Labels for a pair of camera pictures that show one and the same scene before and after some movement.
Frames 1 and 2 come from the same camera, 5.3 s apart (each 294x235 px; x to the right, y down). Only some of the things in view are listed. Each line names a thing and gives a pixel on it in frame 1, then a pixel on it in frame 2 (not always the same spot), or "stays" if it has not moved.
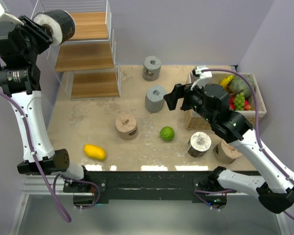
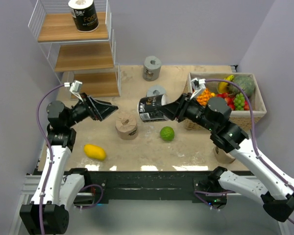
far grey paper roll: [151, 68] stays
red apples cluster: [247, 106] stays
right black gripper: [181, 91] → [182, 104]
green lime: [167, 133] stays
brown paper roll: [126, 127] stays
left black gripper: [44, 38] → [97, 109]
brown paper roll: [226, 153] stays
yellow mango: [94, 152] stays
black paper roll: [199, 143] → [148, 107]
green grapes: [239, 101] stays
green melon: [238, 85] stays
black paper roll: [59, 25] → [84, 13]
